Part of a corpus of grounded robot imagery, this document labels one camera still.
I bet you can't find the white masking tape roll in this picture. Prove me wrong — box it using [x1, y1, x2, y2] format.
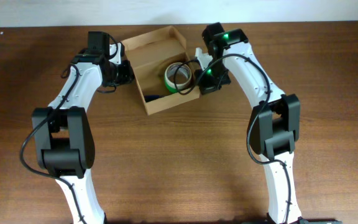
[164, 62, 192, 91]

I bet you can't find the blue ballpoint pen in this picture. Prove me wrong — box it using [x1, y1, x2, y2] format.
[144, 95, 163, 103]

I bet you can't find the brown cardboard box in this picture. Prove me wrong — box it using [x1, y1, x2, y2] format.
[122, 26, 201, 115]

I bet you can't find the green tape roll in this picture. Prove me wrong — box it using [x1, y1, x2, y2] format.
[164, 75, 177, 93]

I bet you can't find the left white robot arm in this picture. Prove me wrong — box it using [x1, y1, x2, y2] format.
[19, 31, 134, 223]

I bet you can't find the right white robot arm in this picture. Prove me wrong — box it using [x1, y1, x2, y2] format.
[195, 22, 301, 223]

